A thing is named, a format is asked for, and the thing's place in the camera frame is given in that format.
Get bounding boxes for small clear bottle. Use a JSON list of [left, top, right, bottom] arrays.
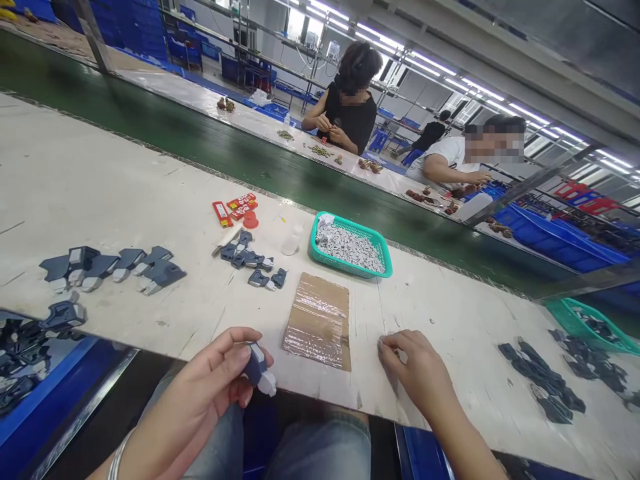
[[281, 225, 306, 257]]

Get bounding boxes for row of ceiling lights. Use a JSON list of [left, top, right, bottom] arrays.
[[299, 0, 640, 173]]

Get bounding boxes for green plastic basket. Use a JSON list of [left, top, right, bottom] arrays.
[[307, 211, 394, 280]]

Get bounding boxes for green conveyor belt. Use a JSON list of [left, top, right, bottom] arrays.
[[0, 29, 581, 302]]

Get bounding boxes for single blue grey toy assembly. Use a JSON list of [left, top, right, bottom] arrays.
[[39, 292, 88, 329]]

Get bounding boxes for person's right hand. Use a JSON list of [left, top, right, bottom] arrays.
[[377, 329, 454, 402]]

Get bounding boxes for stack of blue crates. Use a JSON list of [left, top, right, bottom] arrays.
[[93, 0, 169, 60]]

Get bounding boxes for person's legs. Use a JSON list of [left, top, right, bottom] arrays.
[[145, 372, 372, 480]]

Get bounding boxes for cluster of large blue assemblies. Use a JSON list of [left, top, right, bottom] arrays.
[[38, 244, 187, 297]]

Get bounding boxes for row of blue bins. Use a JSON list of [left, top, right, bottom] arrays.
[[492, 199, 634, 275]]

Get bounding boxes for dark blue grey toy leg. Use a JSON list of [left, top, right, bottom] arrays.
[[241, 342, 279, 399]]

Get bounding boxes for blue plastic crate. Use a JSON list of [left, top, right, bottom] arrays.
[[0, 309, 101, 480]]

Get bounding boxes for pile of small green parts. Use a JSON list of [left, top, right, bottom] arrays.
[[277, 129, 335, 159]]

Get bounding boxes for white plastic bottle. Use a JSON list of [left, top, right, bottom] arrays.
[[457, 191, 497, 225]]

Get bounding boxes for person's left hand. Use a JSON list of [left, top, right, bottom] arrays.
[[139, 327, 276, 451]]

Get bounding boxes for taped cardboard sheet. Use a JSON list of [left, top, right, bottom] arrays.
[[282, 271, 352, 373]]

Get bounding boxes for heap of small grey pieces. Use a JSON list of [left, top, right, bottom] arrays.
[[315, 213, 387, 275]]

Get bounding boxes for white plastic bag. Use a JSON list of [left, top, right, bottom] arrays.
[[244, 89, 275, 109]]

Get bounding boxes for red plastic stools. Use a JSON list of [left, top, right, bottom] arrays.
[[553, 179, 623, 217]]

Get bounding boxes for red flat packet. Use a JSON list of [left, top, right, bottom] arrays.
[[211, 201, 235, 229]]

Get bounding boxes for green mesh basket with parts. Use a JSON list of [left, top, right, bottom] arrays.
[[544, 297, 640, 357]]

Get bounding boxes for slanted metal post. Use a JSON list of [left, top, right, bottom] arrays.
[[75, 0, 120, 77]]

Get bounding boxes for heap of dark crate parts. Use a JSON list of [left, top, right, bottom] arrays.
[[0, 319, 52, 417]]

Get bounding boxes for spread of flat dark blue parts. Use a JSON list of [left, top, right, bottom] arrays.
[[497, 327, 640, 427]]

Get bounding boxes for pile of small blue parts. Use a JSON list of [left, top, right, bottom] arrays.
[[220, 229, 290, 293]]

